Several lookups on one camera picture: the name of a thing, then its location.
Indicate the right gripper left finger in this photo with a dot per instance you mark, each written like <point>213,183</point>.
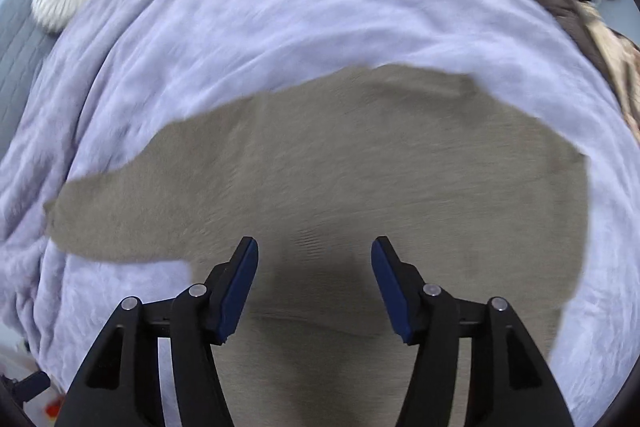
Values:
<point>118,383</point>

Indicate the brown striped clothes pile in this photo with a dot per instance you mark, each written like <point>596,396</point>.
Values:
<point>615,56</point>

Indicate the lavender plush bed blanket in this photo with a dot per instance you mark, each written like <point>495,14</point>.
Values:
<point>122,70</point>

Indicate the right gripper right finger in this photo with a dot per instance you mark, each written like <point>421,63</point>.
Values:
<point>510,381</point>

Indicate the grey quilted headboard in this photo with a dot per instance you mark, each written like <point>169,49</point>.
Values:
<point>24,46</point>

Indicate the olive brown knit sweater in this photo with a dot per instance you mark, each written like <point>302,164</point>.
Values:
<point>481,198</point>

